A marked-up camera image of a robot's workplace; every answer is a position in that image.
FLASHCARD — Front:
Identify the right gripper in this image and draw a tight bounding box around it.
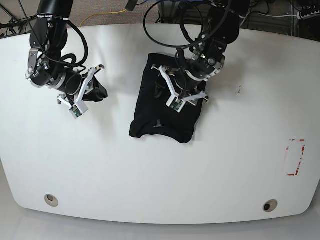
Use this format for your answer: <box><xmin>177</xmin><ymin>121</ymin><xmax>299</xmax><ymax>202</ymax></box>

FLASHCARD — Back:
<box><xmin>25</xmin><ymin>48</ymin><xmax>108</xmax><ymax>102</ymax></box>

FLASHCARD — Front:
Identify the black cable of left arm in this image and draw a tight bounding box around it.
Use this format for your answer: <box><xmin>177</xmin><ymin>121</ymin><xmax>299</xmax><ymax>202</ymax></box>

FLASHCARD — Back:
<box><xmin>143</xmin><ymin>0</ymin><xmax>233</xmax><ymax>51</ymax></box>

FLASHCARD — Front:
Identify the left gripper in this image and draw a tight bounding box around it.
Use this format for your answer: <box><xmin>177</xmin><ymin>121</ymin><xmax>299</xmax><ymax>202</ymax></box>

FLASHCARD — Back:
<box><xmin>154</xmin><ymin>53</ymin><xmax>226</xmax><ymax>99</ymax></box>

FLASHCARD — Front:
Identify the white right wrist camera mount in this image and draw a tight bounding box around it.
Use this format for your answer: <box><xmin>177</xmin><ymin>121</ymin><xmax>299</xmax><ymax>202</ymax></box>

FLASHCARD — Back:
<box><xmin>57</xmin><ymin>64</ymin><xmax>105</xmax><ymax>119</ymax></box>

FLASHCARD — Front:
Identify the black tripod stand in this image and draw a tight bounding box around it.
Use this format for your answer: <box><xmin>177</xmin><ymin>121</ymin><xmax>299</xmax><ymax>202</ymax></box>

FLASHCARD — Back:
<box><xmin>0</xmin><ymin>4</ymin><xmax>38</xmax><ymax>39</ymax></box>

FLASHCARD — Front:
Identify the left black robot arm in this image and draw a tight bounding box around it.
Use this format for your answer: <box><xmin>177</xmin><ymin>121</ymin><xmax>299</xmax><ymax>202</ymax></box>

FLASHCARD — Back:
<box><xmin>148</xmin><ymin>0</ymin><xmax>250</xmax><ymax>102</ymax></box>

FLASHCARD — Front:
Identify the black T-shirt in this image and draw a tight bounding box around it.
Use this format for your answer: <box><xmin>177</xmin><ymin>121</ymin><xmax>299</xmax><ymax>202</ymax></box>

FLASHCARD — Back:
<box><xmin>129</xmin><ymin>53</ymin><xmax>203</xmax><ymax>144</ymax></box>

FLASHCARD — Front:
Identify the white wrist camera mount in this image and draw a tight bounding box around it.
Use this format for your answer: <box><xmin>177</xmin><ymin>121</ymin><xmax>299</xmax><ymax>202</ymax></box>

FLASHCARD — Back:
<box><xmin>151</xmin><ymin>64</ymin><xmax>210</xmax><ymax>113</ymax></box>
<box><xmin>57</xmin><ymin>64</ymin><xmax>105</xmax><ymax>119</ymax></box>

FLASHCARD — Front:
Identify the white power strip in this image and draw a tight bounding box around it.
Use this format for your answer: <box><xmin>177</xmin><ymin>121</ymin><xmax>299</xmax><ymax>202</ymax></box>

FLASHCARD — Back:
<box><xmin>297</xmin><ymin>3</ymin><xmax>320</xmax><ymax>20</ymax></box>

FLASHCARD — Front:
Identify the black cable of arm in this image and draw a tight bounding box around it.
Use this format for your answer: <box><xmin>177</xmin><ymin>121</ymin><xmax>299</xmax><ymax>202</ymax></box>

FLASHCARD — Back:
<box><xmin>143</xmin><ymin>0</ymin><xmax>233</xmax><ymax>51</ymax></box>
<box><xmin>59</xmin><ymin>21</ymin><xmax>90</xmax><ymax>72</ymax></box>

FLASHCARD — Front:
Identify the red tape rectangle marking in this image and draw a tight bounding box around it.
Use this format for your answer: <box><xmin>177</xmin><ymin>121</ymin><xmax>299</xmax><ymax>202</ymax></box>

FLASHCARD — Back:
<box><xmin>283</xmin><ymin>139</ymin><xmax>306</xmax><ymax>177</ymax></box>

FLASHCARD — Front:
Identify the yellow cable on floor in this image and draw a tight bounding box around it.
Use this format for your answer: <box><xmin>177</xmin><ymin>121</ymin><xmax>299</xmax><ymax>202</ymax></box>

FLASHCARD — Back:
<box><xmin>79</xmin><ymin>8</ymin><xmax>127</xmax><ymax>27</ymax></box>

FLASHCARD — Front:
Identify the table cable grommet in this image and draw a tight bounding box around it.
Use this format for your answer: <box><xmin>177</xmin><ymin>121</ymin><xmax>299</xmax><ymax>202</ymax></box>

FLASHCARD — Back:
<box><xmin>44</xmin><ymin>194</ymin><xmax>59</xmax><ymax>208</ymax></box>
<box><xmin>262</xmin><ymin>199</ymin><xmax>278</xmax><ymax>213</ymax></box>

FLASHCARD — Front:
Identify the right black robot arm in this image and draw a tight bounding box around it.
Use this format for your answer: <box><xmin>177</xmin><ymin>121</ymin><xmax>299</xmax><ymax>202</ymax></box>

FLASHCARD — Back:
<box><xmin>25</xmin><ymin>0</ymin><xmax>89</xmax><ymax>104</ymax></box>

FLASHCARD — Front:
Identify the left table cable grommet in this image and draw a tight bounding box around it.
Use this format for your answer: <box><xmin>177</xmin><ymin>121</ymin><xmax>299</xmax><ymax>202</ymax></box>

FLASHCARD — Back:
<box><xmin>44</xmin><ymin>194</ymin><xmax>59</xmax><ymax>208</ymax></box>

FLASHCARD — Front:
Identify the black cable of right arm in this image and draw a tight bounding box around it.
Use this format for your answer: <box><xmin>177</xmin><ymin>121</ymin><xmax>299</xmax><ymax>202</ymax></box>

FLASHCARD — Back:
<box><xmin>59</xmin><ymin>21</ymin><xmax>90</xmax><ymax>72</ymax></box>

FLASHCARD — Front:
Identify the right table cable grommet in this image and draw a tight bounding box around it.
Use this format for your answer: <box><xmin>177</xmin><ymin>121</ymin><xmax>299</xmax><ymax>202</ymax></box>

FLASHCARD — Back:
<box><xmin>262</xmin><ymin>199</ymin><xmax>278</xmax><ymax>213</ymax></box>

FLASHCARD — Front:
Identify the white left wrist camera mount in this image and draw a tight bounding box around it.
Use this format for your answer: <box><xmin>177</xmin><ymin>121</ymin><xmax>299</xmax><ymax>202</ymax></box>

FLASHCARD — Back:
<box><xmin>151</xmin><ymin>64</ymin><xmax>210</xmax><ymax>113</ymax></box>

